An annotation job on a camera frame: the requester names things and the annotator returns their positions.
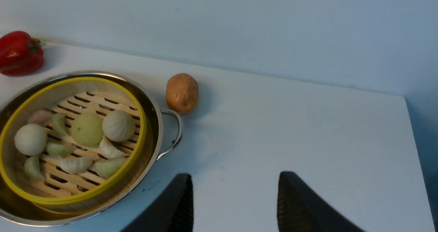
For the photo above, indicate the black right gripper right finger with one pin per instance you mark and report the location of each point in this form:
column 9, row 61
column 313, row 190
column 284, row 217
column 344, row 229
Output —
column 300, row 209

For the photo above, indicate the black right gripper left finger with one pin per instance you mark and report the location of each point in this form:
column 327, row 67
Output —
column 171, row 211

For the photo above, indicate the yellow-rimmed bamboo steamer basket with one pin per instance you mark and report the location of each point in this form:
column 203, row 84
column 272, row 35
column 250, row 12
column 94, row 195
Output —
column 32, row 167

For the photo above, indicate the stainless steel pot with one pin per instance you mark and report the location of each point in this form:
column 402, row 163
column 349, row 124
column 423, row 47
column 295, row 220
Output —
column 63, row 198

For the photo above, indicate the green dumpling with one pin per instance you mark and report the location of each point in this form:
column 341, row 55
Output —
column 106, row 168
column 59, row 150
column 58, row 124

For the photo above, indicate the white dumpling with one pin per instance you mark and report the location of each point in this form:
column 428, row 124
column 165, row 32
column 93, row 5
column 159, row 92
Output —
column 75, row 165
column 109, row 151

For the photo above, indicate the white round bun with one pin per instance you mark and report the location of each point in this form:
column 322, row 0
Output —
column 118, row 126
column 31, row 139

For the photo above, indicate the green round bun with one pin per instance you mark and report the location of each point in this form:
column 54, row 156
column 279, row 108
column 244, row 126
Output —
column 87, row 130

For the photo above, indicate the brown potato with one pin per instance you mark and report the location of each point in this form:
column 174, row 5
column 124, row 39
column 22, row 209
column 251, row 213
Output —
column 182, row 93

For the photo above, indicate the pink bun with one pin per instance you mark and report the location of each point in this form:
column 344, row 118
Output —
column 40, row 117

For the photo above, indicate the red bell pepper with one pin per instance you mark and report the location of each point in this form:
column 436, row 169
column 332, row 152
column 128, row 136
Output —
column 20, row 54

